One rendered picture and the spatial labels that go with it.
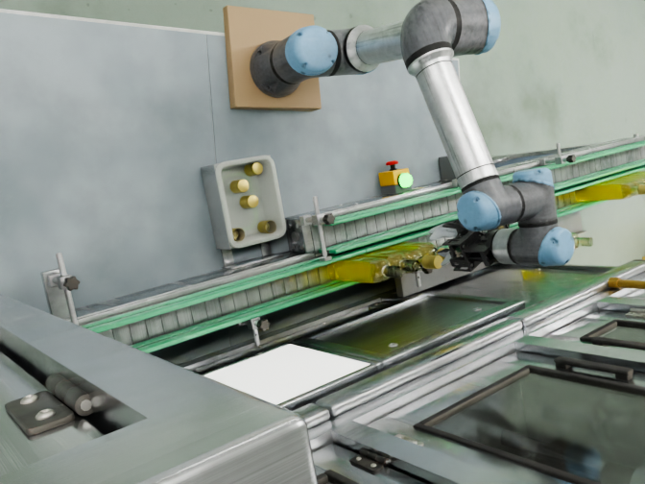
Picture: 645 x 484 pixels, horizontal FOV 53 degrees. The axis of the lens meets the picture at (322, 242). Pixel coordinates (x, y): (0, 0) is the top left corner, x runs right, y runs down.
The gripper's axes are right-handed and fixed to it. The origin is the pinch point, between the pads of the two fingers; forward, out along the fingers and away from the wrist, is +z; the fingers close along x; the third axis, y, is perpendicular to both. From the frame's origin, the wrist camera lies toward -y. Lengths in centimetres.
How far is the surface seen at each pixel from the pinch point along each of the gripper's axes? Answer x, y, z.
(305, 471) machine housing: -46, 90, -91
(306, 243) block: -7.3, 13.8, 33.5
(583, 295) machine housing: 28.1, -20.7, -17.4
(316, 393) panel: 2, 52, -10
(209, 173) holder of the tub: -35, 25, 42
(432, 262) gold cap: 6.9, -0.7, 6.4
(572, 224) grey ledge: 50, -94, 34
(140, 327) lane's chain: -14, 62, 34
